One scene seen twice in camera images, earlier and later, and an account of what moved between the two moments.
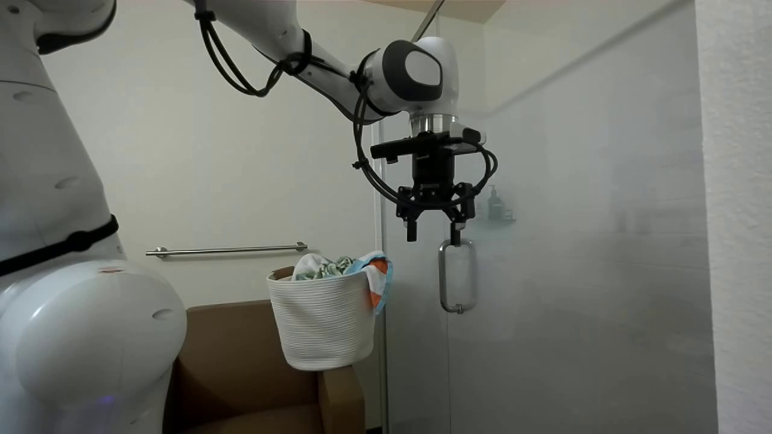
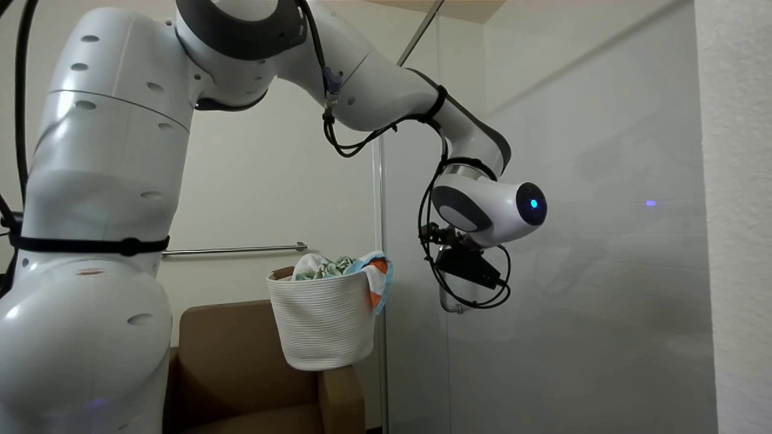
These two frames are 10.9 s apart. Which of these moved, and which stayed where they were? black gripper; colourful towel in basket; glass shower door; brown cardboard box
Moved: black gripper
Stayed: brown cardboard box; colourful towel in basket; glass shower door
